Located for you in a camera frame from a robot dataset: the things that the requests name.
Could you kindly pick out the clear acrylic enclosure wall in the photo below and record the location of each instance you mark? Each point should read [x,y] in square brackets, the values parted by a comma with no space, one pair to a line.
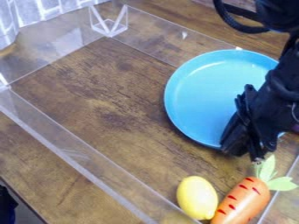
[89,152]

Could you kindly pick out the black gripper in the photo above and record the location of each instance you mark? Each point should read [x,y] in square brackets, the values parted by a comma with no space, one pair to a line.
[265,113]

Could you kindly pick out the grey patterned curtain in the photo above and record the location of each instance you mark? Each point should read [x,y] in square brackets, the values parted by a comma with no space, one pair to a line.
[18,13]

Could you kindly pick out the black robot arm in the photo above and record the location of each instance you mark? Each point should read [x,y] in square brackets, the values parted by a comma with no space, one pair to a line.
[277,16]

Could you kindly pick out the yellow toy lemon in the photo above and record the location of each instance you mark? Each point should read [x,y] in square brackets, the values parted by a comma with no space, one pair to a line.
[196,197]

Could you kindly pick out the orange toy carrot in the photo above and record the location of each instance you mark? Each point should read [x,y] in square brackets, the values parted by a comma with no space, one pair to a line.
[249,195]

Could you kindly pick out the blue round plastic plate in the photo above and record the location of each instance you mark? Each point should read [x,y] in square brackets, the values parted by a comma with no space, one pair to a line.
[200,91]

